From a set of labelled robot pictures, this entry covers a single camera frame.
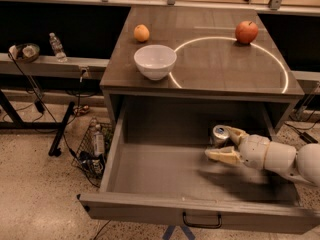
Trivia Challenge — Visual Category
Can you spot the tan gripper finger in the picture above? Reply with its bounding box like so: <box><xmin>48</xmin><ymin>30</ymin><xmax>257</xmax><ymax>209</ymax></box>
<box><xmin>226</xmin><ymin>126</ymin><xmax>248</xmax><ymax>146</ymax></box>
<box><xmin>205</xmin><ymin>146</ymin><xmax>241</xmax><ymax>166</ymax></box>

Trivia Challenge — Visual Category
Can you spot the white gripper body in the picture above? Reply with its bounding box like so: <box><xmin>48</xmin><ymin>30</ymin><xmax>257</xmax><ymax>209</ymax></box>
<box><xmin>238</xmin><ymin>135</ymin><xmax>270</xmax><ymax>170</ymax></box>

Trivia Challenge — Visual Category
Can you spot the redbull can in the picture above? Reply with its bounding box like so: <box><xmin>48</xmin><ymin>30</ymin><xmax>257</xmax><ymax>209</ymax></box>
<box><xmin>211</xmin><ymin>125</ymin><xmax>230</xmax><ymax>148</ymax></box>

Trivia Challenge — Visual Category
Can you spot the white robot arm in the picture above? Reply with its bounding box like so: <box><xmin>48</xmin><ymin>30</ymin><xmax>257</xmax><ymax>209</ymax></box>
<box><xmin>205</xmin><ymin>125</ymin><xmax>320</xmax><ymax>187</ymax></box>

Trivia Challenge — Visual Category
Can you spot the open grey top drawer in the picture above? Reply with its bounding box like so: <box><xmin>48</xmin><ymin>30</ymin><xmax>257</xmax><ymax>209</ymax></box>
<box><xmin>78</xmin><ymin>96</ymin><xmax>319</xmax><ymax>234</ymax></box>

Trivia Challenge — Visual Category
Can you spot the black power adapter right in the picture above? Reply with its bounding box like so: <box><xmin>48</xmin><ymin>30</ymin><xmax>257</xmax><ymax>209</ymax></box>
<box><xmin>299</xmin><ymin>132</ymin><xmax>317</xmax><ymax>144</ymax></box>

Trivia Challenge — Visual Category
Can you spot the grey cabinet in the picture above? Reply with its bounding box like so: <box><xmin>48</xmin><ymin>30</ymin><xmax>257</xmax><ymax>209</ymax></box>
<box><xmin>100</xmin><ymin>5</ymin><xmax>304</xmax><ymax>129</ymax></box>

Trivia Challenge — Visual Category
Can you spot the red apple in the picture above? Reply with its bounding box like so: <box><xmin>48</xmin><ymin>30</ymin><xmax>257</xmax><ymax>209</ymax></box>
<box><xmin>235</xmin><ymin>21</ymin><xmax>258</xmax><ymax>44</ymax></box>

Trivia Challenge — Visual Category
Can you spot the white bowl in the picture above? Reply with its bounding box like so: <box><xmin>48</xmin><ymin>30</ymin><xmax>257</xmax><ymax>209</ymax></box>
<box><xmin>134</xmin><ymin>45</ymin><xmax>177</xmax><ymax>81</ymax></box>

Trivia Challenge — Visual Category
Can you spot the plastic bottle in basket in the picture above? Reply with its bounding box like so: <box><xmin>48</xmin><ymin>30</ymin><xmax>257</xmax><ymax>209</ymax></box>
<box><xmin>89</xmin><ymin>117</ymin><xmax>105</xmax><ymax>157</ymax></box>

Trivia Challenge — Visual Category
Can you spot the orange fruit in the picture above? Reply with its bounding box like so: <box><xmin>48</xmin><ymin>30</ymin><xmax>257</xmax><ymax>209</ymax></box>
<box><xmin>134</xmin><ymin>24</ymin><xmax>150</xmax><ymax>42</ymax></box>

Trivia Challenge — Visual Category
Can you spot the clear water bottle on ledge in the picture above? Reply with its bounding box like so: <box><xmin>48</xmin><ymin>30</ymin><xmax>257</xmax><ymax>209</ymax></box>
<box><xmin>49</xmin><ymin>33</ymin><xmax>67</xmax><ymax>62</ymax></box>

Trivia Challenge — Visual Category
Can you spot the small bowl on ledge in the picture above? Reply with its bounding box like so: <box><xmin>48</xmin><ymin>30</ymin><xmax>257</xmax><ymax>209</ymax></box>
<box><xmin>8</xmin><ymin>43</ymin><xmax>40</xmax><ymax>63</ymax></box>

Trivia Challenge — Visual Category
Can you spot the black drawer handle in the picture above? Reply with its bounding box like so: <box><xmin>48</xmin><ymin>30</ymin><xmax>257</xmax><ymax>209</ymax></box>
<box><xmin>182</xmin><ymin>212</ymin><xmax>222</xmax><ymax>229</ymax></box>

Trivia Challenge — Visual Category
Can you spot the wire basket on floor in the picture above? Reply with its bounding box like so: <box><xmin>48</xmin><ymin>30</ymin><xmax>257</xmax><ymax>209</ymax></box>
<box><xmin>74</xmin><ymin>123</ymin><xmax>114</xmax><ymax>179</ymax></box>

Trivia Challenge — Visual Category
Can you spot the black table leg frame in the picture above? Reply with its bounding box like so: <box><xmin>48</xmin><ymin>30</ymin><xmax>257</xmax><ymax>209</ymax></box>
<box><xmin>0</xmin><ymin>90</ymin><xmax>75</xmax><ymax>157</ymax></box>

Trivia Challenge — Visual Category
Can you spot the black cable left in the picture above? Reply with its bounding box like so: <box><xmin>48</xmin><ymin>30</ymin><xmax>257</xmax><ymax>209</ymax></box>
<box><xmin>8</xmin><ymin>52</ymin><xmax>101</xmax><ymax>189</ymax></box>

